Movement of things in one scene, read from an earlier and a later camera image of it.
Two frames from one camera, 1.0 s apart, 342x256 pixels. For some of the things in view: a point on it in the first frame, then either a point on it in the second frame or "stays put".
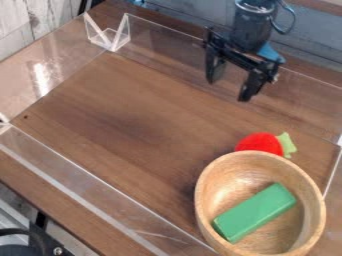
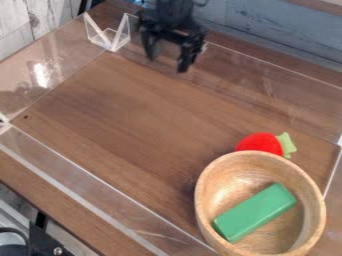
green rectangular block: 251,213 stays put
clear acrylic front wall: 140,223 stays put
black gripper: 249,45 -> 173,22
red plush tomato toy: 267,142 stays put
